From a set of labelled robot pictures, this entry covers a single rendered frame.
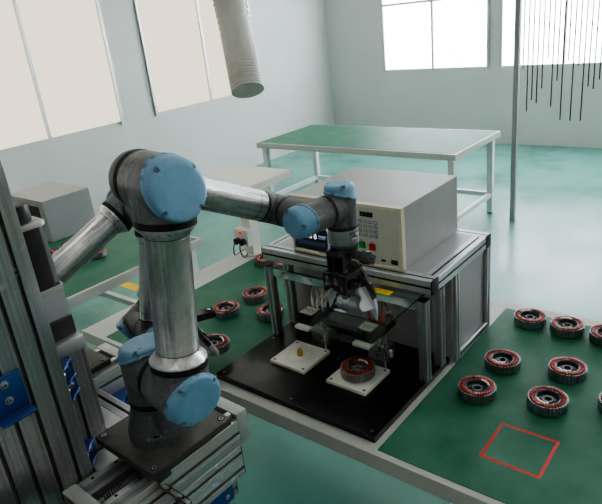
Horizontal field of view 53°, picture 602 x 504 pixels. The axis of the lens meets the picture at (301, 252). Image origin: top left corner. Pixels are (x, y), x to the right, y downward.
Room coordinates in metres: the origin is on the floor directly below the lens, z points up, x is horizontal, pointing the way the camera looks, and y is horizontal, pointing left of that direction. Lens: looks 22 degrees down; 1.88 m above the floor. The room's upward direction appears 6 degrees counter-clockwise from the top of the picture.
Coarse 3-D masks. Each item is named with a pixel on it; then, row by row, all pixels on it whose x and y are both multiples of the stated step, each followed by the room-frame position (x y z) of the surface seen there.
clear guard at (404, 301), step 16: (384, 288) 1.68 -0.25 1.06; (336, 304) 1.60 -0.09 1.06; (352, 304) 1.59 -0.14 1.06; (384, 304) 1.57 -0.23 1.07; (400, 304) 1.56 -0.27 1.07; (320, 320) 1.57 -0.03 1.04; (336, 320) 1.54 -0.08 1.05; (352, 320) 1.51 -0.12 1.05; (368, 320) 1.49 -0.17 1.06; (384, 320) 1.47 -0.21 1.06; (336, 336) 1.50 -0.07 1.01; (352, 336) 1.48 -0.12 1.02; (368, 336) 1.45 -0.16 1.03
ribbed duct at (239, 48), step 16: (224, 0) 3.08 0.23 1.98; (240, 0) 3.10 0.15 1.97; (224, 16) 3.07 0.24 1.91; (240, 16) 3.06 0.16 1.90; (224, 32) 3.05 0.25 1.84; (240, 32) 3.03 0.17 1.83; (224, 48) 3.05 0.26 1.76; (240, 48) 2.99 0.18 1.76; (240, 64) 2.95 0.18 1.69; (256, 64) 2.99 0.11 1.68; (240, 80) 2.91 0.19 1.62; (256, 80) 2.93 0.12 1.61; (240, 96) 3.01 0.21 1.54
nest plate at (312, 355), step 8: (296, 344) 1.88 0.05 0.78; (304, 344) 1.87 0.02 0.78; (280, 352) 1.84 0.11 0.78; (288, 352) 1.83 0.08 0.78; (296, 352) 1.83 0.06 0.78; (304, 352) 1.82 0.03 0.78; (312, 352) 1.81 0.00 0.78; (320, 352) 1.81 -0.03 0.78; (328, 352) 1.81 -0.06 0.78; (272, 360) 1.79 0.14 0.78; (280, 360) 1.79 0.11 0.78; (288, 360) 1.78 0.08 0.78; (296, 360) 1.77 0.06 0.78; (304, 360) 1.77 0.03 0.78; (312, 360) 1.76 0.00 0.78; (320, 360) 1.77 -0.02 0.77; (288, 368) 1.74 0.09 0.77; (296, 368) 1.72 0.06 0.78; (304, 368) 1.72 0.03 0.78
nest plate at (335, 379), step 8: (376, 368) 1.67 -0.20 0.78; (384, 368) 1.67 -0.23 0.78; (336, 376) 1.65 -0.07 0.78; (376, 376) 1.62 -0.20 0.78; (384, 376) 1.63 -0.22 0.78; (336, 384) 1.61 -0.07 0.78; (344, 384) 1.60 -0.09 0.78; (352, 384) 1.60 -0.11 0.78; (360, 384) 1.59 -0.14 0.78; (368, 384) 1.59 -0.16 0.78; (376, 384) 1.59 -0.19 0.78; (360, 392) 1.55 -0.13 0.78; (368, 392) 1.56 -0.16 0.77
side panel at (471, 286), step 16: (480, 256) 1.88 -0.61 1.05; (464, 272) 1.78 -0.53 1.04; (480, 272) 1.88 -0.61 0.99; (464, 288) 1.78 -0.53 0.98; (480, 288) 1.88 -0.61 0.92; (464, 304) 1.78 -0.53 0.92; (480, 304) 1.88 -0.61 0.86; (464, 320) 1.78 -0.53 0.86; (480, 320) 1.88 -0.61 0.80; (464, 336) 1.78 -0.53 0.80; (464, 352) 1.75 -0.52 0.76
